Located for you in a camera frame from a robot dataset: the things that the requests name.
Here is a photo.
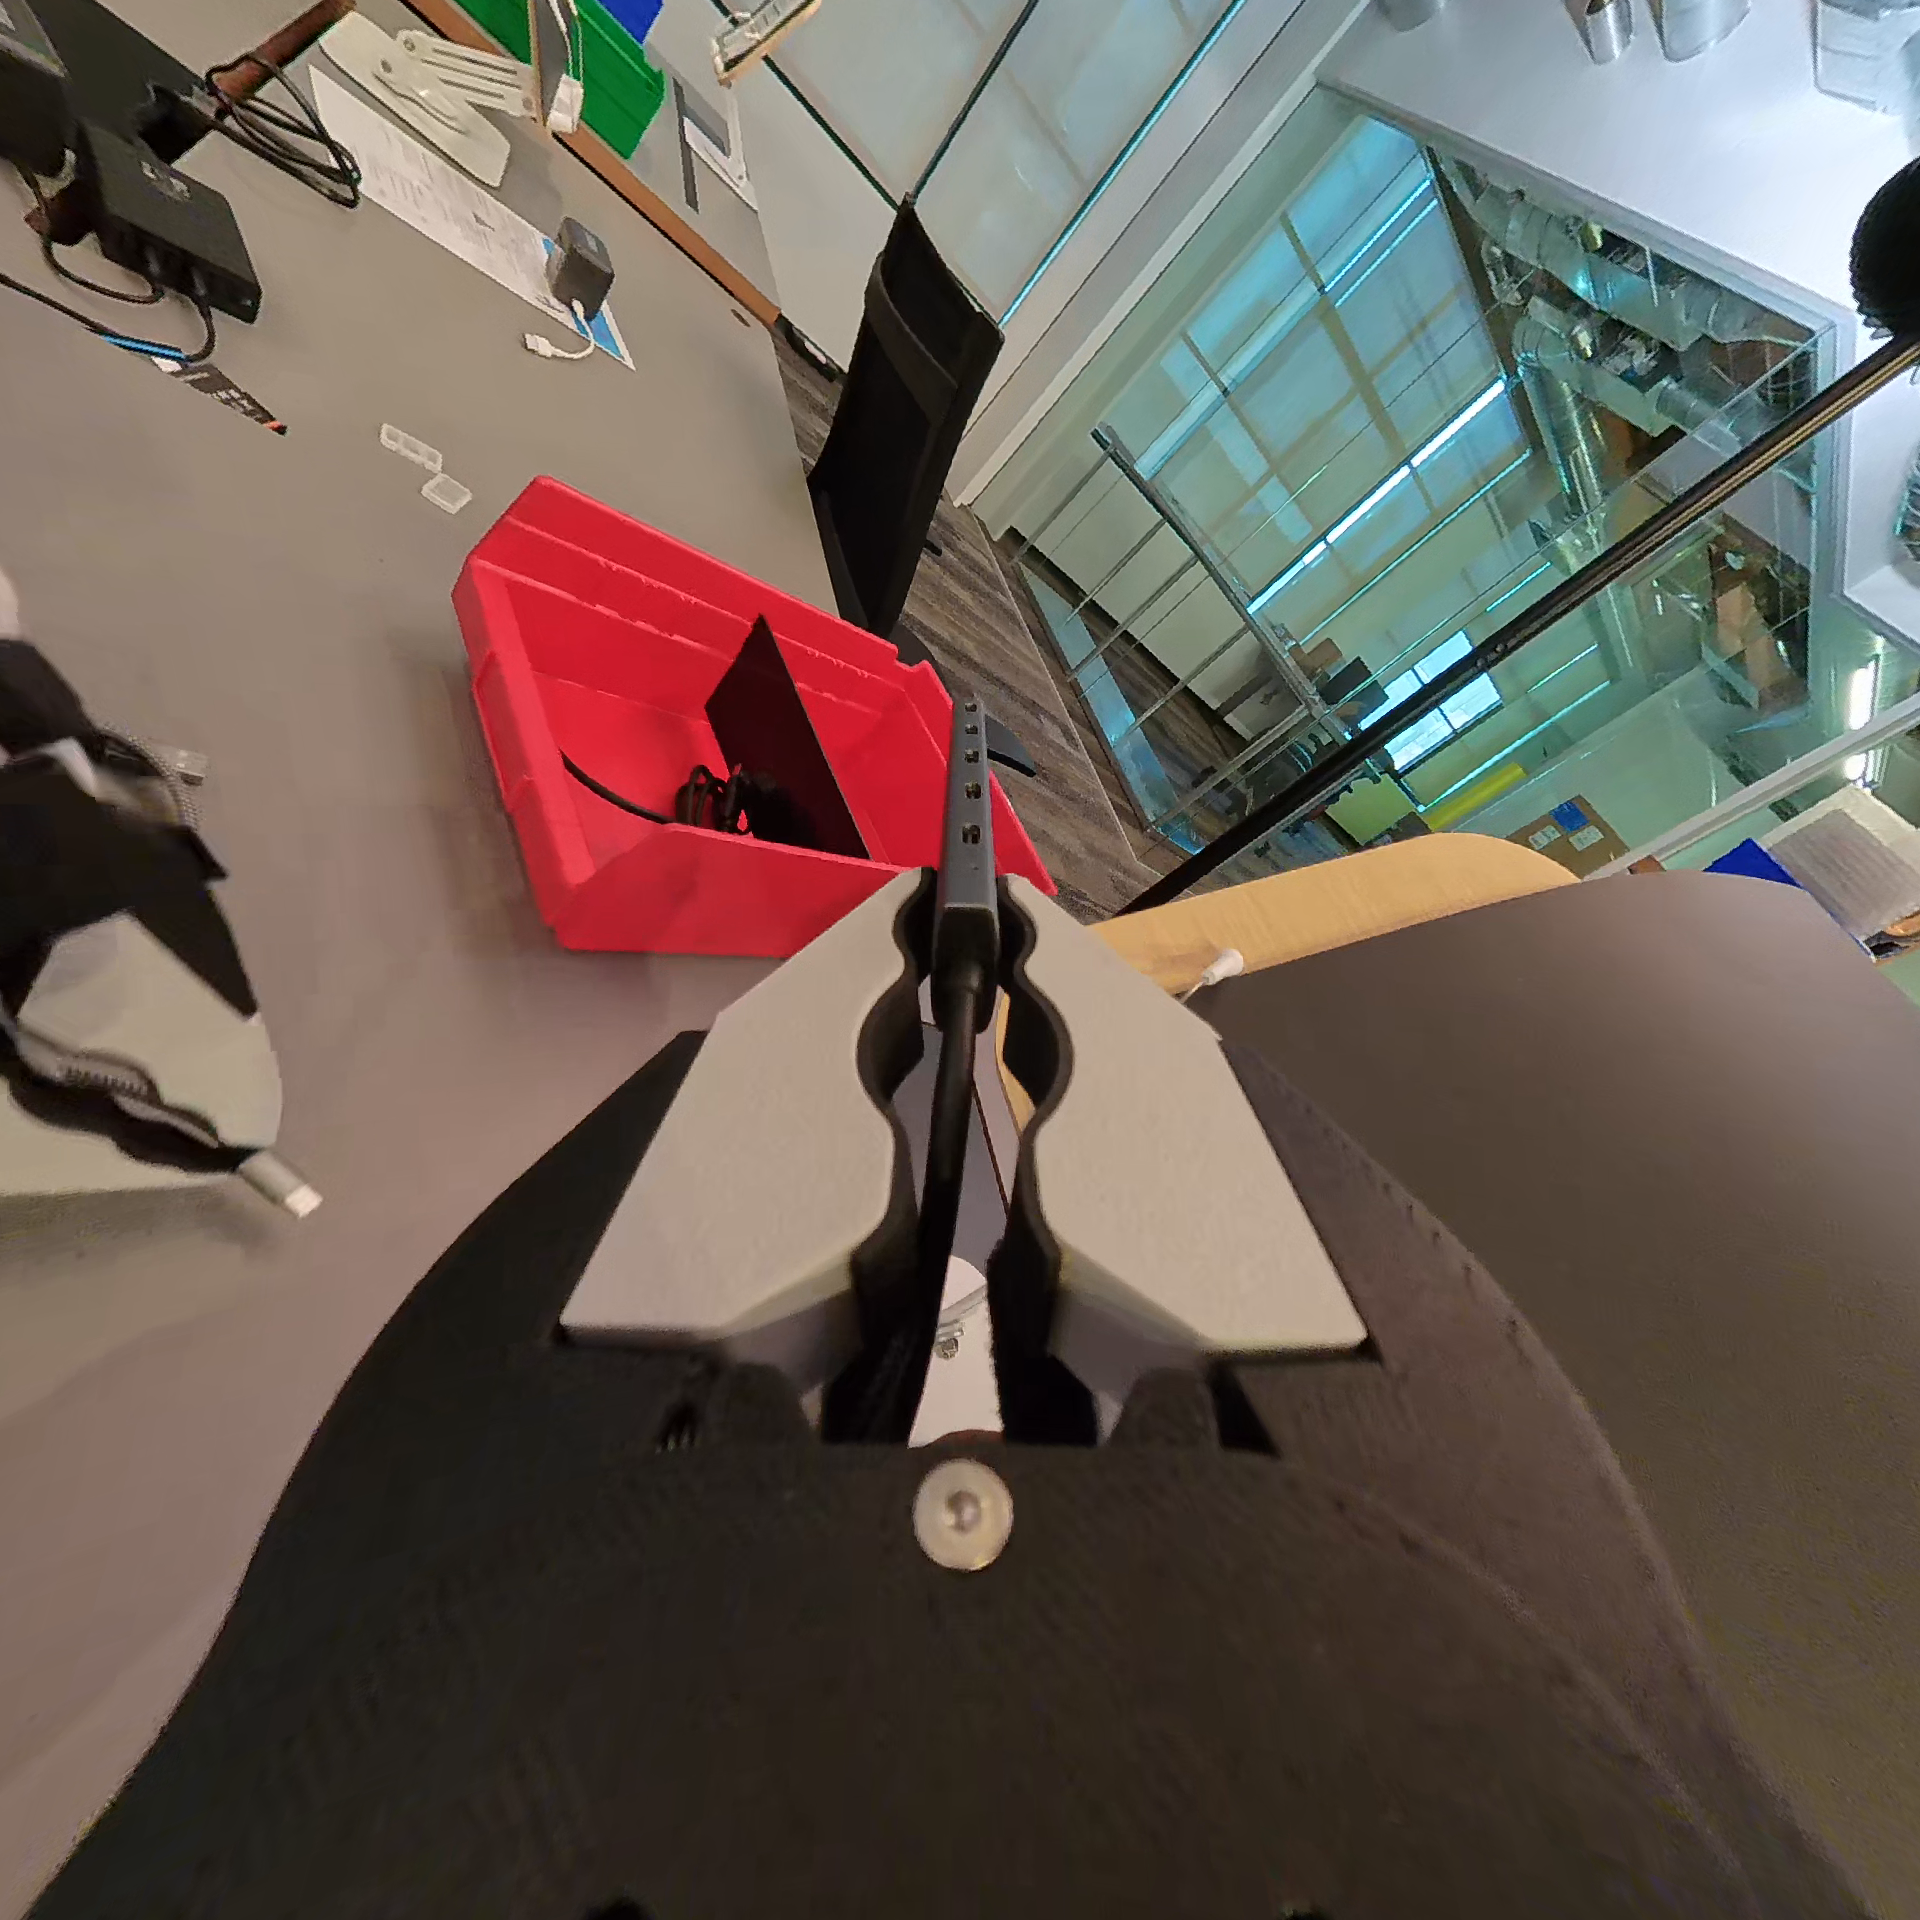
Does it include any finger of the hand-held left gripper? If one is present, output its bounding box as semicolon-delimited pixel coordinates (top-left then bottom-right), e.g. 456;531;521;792
16;895;287;1149
0;1149;252;1199

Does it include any grey braided usb-c cable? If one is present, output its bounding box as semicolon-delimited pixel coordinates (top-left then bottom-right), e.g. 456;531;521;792
0;731;322;1220

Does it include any black sheet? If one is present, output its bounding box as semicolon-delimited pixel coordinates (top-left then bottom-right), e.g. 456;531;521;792
1201;872;1920;1920

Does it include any black bin divider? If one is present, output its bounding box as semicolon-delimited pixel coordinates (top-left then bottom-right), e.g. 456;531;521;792
705;613;876;861

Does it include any white paper sheet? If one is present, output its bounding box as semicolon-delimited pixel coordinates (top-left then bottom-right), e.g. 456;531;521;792
306;59;635;372

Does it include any black office chair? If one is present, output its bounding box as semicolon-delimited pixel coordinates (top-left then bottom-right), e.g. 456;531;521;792
804;195;1009;640

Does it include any green plastic bin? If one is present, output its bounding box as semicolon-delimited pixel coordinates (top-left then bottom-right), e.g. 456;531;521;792
451;0;665;160

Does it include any red plastic bin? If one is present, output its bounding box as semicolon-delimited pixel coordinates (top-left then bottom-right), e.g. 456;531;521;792
454;475;1060;958

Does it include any black floor lamp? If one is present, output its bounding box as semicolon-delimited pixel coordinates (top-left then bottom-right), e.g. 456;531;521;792
1119;158;1920;922

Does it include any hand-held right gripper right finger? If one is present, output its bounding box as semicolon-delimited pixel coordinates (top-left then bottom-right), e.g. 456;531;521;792
991;878;1372;1445

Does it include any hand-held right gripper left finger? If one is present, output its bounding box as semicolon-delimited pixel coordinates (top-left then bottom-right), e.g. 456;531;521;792
559;864;943;1439

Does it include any black docking box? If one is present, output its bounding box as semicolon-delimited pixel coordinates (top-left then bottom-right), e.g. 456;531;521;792
71;119;266;326

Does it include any black charger with display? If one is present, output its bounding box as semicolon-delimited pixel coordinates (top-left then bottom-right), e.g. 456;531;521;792
0;0;81;170

